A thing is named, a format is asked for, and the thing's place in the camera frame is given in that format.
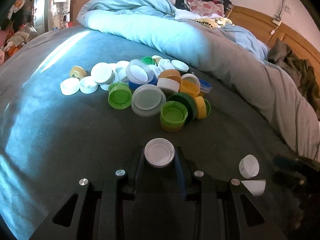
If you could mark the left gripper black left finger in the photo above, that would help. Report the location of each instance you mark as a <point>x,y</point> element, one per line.
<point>94,212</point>

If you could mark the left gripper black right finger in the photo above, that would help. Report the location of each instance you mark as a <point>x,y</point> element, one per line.
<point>223,209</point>

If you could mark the large white cap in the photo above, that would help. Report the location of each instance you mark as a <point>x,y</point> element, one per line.
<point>159,152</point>

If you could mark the white bottle cap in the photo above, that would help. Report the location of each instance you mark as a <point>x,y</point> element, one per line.
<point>249,167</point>

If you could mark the yellow bottle cap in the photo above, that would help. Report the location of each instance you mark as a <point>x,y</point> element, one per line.
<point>201,107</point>

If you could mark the green cap front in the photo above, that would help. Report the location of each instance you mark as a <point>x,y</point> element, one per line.
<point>173,116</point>

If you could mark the grey bed sheet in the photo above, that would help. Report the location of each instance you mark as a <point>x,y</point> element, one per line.
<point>49,141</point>

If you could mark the green bottle cap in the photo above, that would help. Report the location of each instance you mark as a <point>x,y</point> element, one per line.
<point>119,95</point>

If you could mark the translucent grey lid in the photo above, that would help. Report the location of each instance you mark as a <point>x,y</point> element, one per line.
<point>147,100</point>

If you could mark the white cap far left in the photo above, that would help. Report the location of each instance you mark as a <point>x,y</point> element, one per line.
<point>70,86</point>

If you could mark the light blue grey duvet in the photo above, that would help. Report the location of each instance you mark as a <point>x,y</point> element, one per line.
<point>265,86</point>

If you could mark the wooden headboard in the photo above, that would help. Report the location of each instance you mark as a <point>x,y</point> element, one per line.
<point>262,27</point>

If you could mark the red dotted pillow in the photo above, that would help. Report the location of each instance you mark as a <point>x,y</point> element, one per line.
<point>203,8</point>

